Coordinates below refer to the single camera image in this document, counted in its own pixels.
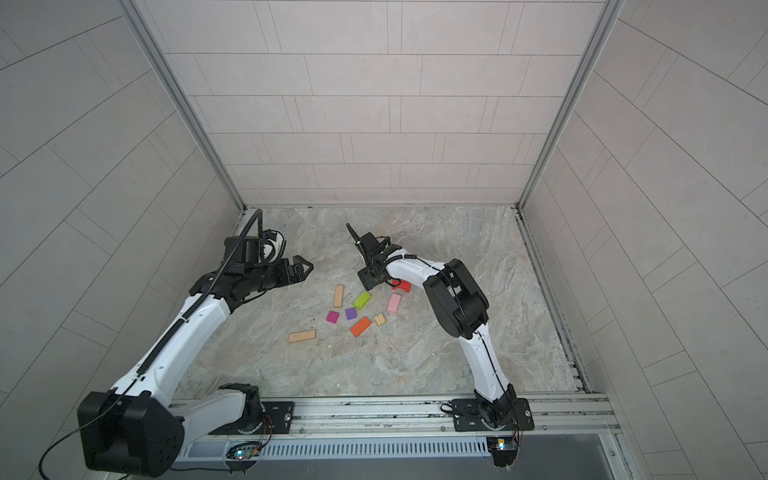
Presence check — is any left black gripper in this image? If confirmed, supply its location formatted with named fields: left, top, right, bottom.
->
left=244, top=255, right=316, bottom=293

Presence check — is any natural wood long block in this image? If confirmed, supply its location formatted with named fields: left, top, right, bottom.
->
left=288, top=329, right=317, bottom=344
left=333, top=285, right=344, bottom=309

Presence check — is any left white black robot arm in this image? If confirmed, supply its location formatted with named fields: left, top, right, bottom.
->
left=77, top=229, right=314, bottom=477

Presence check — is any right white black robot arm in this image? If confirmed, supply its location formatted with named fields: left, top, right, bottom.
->
left=355, top=237, right=519, bottom=430

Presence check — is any red arch block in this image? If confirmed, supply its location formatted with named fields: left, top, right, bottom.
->
left=392, top=280, right=412, bottom=293

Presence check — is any lime green block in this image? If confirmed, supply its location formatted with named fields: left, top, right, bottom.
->
left=353, top=291, right=372, bottom=310

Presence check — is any pink block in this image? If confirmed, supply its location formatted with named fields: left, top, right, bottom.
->
left=387, top=293, right=402, bottom=313

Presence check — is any orange block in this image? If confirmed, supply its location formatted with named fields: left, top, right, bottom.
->
left=350, top=316, right=373, bottom=338

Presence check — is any right corrugated black conduit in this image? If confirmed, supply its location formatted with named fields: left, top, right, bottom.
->
left=346, top=223, right=361, bottom=247

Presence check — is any corrugated black conduit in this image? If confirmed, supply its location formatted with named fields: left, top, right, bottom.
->
left=346, top=223, right=361, bottom=247
left=180, top=209, right=263, bottom=321

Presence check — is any left corrugated black conduit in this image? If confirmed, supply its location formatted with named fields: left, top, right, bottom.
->
left=180, top=209, right=263, bottom=321

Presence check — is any left controller board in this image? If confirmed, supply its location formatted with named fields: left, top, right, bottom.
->
left=225, top=441, right=264, bottom=461

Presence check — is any controller board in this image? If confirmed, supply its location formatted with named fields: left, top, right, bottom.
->
left=225, top=441, right=264, bottom=461
left=486, top=437, right=520, bottom=468

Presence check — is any right controller board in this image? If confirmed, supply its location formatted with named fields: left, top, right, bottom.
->
left=486, top=437, right=520, bottom=468

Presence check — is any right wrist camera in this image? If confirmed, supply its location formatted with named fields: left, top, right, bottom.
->
left=356, top=232, right=391, bottom=258

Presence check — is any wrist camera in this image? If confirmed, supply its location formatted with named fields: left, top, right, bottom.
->
left=356, top=232, right=391, bottom=258
left=224, top=236, right=261, bottom=265

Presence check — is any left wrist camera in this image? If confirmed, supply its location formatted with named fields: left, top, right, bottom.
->
left=224, top=236, right=261, bottom=265

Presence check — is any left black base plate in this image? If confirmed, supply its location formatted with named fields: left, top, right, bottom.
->
left=210, top=401, right=295, bottom=435

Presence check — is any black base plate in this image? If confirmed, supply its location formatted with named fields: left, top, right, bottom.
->
left=441, top=398, right=535, bottom=433
left=210, top=401, right=295, bottom=435

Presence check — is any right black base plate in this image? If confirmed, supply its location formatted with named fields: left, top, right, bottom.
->
left=441, top=398, right=535, bottom=433

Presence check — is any left black cable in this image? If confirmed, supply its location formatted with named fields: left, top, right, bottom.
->
left=38, top=389, right=139, bottom=480

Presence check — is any left aluminium corner post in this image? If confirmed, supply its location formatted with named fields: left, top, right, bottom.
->
left=115, top=0, right=247, bottom=212

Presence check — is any aluminium corner post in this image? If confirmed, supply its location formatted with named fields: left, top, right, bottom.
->
left=115, top=0, right=247, bottom=212
left=517, top=0, right=628, bottom=210

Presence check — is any aluminium mounting rail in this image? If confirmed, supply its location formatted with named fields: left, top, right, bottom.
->
left=170, top=392, right=622, bottom=442

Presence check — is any right aluminium corner post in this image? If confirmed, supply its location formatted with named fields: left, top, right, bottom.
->
left=517, top=0, right=628, bottom=210

